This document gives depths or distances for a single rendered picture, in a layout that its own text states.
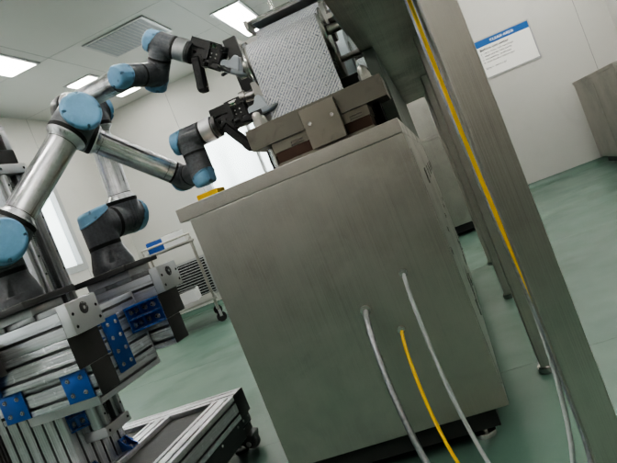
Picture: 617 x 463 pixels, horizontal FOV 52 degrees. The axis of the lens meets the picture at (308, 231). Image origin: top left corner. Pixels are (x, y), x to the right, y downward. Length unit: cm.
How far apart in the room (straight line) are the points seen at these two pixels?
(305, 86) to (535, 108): 576
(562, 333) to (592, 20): 671
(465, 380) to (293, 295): 51
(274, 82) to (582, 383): 123
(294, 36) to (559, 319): 118
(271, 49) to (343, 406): 107
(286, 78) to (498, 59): 572
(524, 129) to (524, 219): 640
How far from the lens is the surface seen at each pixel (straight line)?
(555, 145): 757
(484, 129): 113
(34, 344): 187
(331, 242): 167
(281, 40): 197
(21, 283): 190
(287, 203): 168
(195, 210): 176
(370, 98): 171
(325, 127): 170
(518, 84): 754
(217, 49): 206
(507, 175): 113
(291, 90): 195
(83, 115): 189
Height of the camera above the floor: 78
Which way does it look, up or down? 2 degrees down
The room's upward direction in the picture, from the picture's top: 22 degrees counter-clockwise
